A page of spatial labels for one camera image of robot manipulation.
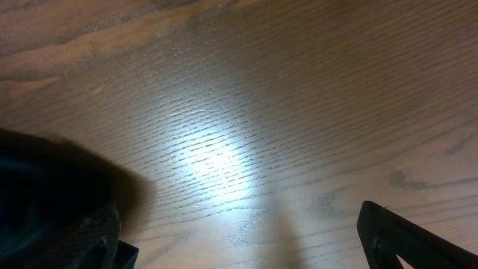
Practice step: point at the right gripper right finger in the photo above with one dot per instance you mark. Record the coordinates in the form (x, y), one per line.
(388, 238)

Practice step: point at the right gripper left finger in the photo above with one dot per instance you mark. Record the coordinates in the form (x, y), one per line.
(89, 243)

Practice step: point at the black polo shirt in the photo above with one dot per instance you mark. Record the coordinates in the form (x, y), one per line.
(48, 185)

